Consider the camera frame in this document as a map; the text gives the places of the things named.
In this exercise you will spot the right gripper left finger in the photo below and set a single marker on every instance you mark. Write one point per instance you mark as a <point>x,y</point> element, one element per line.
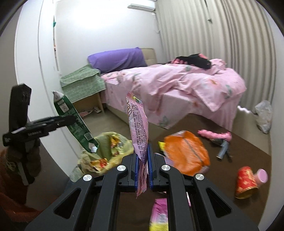
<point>91,203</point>

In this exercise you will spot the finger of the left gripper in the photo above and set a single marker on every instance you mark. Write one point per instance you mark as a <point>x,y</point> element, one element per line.
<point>52,123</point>

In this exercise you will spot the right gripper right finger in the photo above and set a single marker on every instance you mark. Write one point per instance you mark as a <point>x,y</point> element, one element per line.
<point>194,203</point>

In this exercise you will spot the green snack bag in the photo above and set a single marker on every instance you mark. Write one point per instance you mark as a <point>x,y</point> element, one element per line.
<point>76,126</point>

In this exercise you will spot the pink yellow chip bag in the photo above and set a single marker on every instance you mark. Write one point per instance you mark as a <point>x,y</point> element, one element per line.
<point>159,215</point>

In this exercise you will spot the orange snack bag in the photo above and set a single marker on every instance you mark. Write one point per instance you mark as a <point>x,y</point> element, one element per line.
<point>187,153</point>

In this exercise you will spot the red paper cup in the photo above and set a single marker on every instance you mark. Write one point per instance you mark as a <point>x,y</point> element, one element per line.
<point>245,184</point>

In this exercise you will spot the pink printed wrapper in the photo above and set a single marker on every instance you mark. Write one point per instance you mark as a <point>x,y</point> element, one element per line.
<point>138,123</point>

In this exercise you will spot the gold red snack wrapper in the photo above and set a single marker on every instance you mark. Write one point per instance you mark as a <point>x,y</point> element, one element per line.
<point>116,144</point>

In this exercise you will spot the yellow trash bag bin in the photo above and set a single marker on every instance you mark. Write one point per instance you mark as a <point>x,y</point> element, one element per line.
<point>83,166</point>

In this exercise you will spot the person left hand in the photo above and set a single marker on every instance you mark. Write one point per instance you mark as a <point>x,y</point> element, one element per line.
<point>25,160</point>

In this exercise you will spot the pink slipper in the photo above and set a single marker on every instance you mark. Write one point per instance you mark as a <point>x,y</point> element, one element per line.
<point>85,113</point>

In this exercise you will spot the wooden nightstand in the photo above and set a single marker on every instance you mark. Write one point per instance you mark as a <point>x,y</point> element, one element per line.
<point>89,103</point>

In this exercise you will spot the white sneaker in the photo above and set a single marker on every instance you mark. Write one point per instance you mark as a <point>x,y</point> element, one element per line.
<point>96,109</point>

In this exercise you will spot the green checked cloth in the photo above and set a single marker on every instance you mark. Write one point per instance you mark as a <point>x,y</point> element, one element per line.
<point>82,83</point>

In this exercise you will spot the pink cylindrical cup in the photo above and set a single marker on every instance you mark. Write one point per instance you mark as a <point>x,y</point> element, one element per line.
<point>261,177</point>

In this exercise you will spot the purple pillow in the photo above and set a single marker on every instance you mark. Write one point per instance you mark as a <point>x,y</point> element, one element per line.
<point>117,60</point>

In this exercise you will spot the pink floral bed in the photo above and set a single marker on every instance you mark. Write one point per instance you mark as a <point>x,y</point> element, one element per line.
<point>174,106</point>

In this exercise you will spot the beige headboard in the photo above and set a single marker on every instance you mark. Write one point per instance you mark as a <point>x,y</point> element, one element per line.
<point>149,56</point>

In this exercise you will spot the white plastic bag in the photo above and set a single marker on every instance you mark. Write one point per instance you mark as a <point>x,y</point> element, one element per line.
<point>264,116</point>

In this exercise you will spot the pink floral duvet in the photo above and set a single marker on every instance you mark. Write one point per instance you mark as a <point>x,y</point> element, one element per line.
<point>213,86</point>

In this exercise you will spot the black pink garment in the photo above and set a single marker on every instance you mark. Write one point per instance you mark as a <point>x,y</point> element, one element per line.
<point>198,60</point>

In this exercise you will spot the white air conditioner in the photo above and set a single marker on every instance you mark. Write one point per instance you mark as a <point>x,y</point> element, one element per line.
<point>141,7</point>

